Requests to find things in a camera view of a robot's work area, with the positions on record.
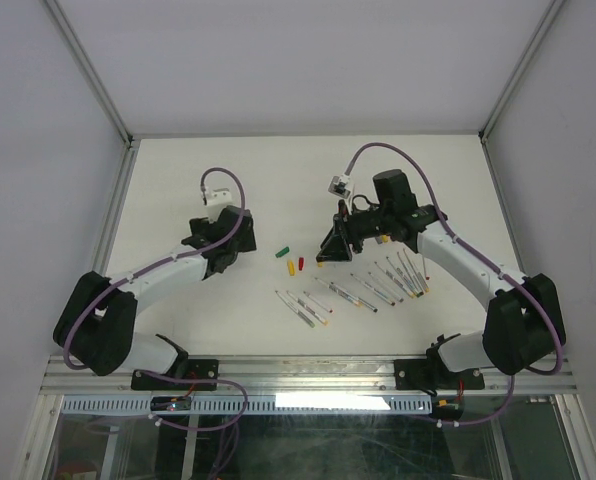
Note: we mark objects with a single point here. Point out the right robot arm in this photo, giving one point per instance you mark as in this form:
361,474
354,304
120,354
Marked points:
523,317

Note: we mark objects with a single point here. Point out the left frame post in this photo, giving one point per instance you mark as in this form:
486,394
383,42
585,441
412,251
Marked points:
59,18

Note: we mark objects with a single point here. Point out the opened red pen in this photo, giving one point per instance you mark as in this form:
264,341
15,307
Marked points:
425,269

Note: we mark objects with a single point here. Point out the opened black pen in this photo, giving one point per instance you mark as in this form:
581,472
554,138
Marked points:
363,299

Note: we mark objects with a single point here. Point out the frame post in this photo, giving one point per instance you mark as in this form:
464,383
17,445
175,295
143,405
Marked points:
59,18
522,65

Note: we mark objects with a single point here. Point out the aluminium front rail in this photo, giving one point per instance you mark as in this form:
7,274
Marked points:
352,374

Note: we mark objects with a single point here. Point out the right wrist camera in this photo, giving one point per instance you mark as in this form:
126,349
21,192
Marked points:
342,186

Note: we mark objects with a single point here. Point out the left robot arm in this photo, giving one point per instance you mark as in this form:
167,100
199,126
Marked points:
97,325

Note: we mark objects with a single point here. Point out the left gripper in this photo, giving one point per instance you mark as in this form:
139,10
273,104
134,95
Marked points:
246,244

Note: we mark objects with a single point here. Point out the purple pen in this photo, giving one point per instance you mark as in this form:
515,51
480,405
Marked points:
380,287

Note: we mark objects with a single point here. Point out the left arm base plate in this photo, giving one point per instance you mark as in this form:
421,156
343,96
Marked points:
195,374

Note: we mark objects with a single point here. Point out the yellow capped pen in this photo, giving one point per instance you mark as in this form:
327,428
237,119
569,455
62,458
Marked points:
322,320

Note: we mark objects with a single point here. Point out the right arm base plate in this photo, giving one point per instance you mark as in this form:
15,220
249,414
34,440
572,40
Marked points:
430,376

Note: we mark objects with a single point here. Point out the dark green pen cap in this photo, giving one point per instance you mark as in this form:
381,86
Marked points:
282,252

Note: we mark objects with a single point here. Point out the green capped pen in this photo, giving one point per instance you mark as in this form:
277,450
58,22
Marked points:
289,304

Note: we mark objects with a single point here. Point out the right frame post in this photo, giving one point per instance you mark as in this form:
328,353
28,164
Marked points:
522,65

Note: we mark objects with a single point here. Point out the opened pen with orange end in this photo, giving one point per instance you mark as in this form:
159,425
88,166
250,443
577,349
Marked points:
339,292

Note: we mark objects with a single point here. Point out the slotted cable duct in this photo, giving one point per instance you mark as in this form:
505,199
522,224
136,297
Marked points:
275,404

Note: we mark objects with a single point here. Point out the opened yellow pen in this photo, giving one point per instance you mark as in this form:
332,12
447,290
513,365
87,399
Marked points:
418,275

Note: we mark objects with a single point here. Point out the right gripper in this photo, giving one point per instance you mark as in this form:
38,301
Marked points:
335,246

